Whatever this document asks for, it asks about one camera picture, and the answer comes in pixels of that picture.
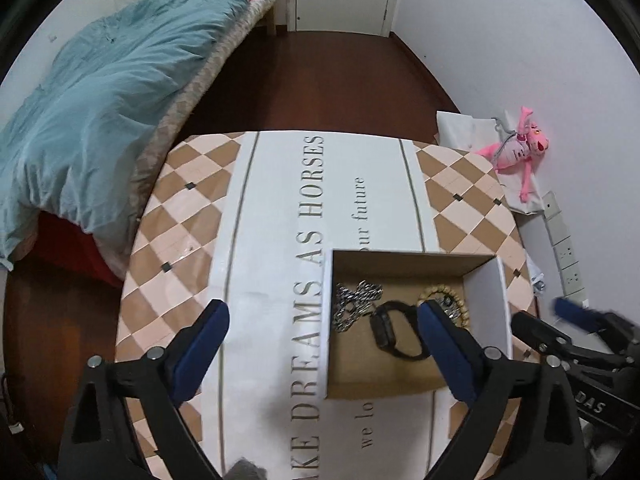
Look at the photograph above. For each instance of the black smart band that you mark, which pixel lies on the black smart band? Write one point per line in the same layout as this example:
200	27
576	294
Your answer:
382	330

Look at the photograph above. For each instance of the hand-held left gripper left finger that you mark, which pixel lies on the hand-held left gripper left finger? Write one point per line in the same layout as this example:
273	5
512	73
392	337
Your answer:
200	352

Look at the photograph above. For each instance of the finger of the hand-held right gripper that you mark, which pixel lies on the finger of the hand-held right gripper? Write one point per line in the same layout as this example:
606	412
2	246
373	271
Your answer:
572	308
540	335

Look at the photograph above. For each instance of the cardboard box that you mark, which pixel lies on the cardboard box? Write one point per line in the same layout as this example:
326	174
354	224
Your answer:
487	300

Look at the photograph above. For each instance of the checkered printed tablecloth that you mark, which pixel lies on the checkered printed tablecloth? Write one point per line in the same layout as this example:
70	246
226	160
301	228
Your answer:
280	210

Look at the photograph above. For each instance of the pink plush toy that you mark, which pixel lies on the pink plush toy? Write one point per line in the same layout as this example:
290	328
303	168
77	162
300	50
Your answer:
515	152

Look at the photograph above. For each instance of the light blue duvet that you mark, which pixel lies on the light blue duvet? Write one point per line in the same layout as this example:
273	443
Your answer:
100	110

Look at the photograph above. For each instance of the white tote bag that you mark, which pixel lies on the white tote bag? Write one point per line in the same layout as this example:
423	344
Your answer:
460	130

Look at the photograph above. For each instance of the bed with checkered sheet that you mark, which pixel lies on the bed with checkered sheet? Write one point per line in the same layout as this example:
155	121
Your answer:
195	95

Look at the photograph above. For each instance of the white power strip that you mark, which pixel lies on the white power strip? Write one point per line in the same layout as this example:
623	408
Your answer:
565	255

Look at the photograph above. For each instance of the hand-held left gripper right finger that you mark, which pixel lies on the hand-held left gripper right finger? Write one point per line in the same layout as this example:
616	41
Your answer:
445	355

